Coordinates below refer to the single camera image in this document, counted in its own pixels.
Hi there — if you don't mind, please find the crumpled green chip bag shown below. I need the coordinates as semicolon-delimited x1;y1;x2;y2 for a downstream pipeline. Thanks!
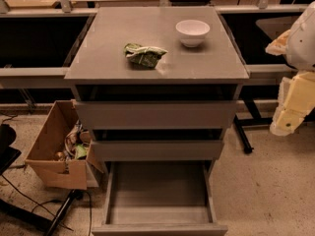
123;43;167;68

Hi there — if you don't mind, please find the grey middle drawer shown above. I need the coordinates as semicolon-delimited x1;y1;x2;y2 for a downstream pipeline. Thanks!
92;140;223;161

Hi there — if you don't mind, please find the grey bottom drawer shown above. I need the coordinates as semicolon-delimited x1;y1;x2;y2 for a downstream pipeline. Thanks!
93;161;227;236

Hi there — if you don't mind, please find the grey drawer cabinet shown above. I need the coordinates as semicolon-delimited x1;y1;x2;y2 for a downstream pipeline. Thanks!
66;7;249;169

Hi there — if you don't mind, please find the black stand leg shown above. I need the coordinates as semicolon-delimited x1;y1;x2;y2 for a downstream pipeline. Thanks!
43;190;83;236

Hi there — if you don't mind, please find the grey drawer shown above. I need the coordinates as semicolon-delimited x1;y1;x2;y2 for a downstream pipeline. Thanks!
75;101;236;130
92;140;223;161
93;161;227;236

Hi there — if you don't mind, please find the black chair edge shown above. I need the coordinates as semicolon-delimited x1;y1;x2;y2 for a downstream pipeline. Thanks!
0;124;21;175

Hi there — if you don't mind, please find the brown cardboard box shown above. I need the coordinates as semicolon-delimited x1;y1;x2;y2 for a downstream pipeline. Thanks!
26;100;103;190

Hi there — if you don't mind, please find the black table frame base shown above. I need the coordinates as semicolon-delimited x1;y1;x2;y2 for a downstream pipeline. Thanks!
233;96;315;155

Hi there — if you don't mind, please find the grey top drawer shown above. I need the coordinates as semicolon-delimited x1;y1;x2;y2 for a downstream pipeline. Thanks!
75;101;236;130

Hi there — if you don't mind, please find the white ceramic bowl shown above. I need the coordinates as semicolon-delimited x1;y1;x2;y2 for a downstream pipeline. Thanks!
175;20;210;47

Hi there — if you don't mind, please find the green item in box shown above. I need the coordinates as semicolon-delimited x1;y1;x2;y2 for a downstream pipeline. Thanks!
75;145;87;159

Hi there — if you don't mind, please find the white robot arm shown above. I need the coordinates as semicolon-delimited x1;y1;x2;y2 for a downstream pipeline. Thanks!
265;2;315;136

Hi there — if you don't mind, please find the black floor cable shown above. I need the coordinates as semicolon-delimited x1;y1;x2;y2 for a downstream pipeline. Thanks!
0;174;94;236

